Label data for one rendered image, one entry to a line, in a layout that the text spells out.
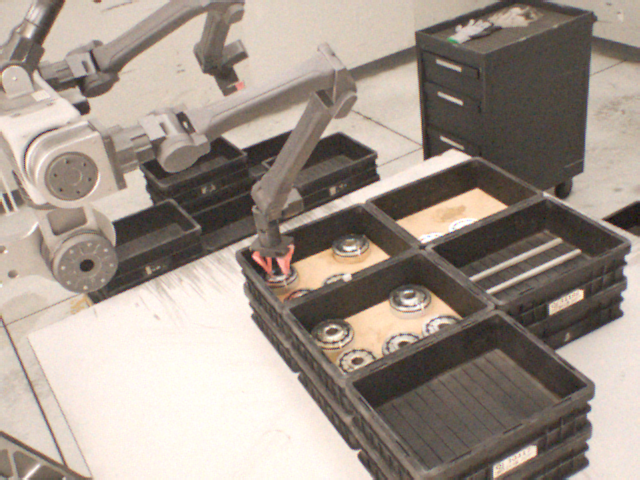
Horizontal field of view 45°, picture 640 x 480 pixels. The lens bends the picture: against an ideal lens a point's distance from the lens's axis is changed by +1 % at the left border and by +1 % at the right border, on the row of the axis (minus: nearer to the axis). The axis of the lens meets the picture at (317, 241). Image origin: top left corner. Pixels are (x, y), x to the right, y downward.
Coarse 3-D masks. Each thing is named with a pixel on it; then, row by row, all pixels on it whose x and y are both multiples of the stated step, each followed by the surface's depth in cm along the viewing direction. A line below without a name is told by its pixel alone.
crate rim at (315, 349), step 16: (432, 256) 190; (368, 272) 188; (448, 272) 184; (336, 288) 185; (464, 288) 179; (304, 304) 182; (288, 320) 178; (464, 320) 169; (304, 336) 172; (432, 336) 166; (320, 352) 166; (400, 352) 163; (336, 368) 162; (368, 368) 160
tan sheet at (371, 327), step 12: (432, 300) 192; (360, 312) 192; (372, 312) 191; (384, 312) 191; (432, 312) 188; (444, 312) 187; (360, 324) 188; (372, 324) 187; (384, 324) 187; (396, 324) 186; (408, 324) 185; (420, 324) 185; (360, 336) 184; (372, 336) 184; (384, 336) 183; (372, 348) 180
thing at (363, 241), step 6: (348, 234) 216; (354, 234) 216; (336, 240) 215; (342, 240) 214; (360, 240) 213; (366, 240) 213; (336, 246) 213; (360, 246) 211; (366, 246) 210; (336, 252) 210; (342, 252) 209; (348, 252) 209; (354, 252) 209; (360, 252) 209
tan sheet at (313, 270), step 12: (324, 252) 216; (372, 252) 213; (300, 264) 213; (312, 264) 212; (324, 264) 211; (336, 264) 211; (348, 264) 210; (360, 264) 209; (300, 276) 208; (312, 276) 207; (324, 276) 207
